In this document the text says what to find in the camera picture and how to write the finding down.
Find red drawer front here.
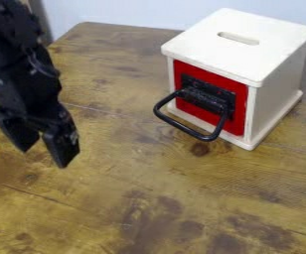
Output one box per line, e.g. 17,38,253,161
174,60,249,136

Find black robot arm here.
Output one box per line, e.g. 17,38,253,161
0,0,80,168

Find black metal drawer handle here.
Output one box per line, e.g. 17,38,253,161
153,73,235,142

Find black cable loop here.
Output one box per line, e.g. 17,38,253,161
25,46,62,79

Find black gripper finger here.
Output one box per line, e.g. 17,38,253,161
42,128,80,169
0,110,41,153

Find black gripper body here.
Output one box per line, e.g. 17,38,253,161
0,63,77,133

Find white wooden box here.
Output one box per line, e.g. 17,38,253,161
162,8,306,151

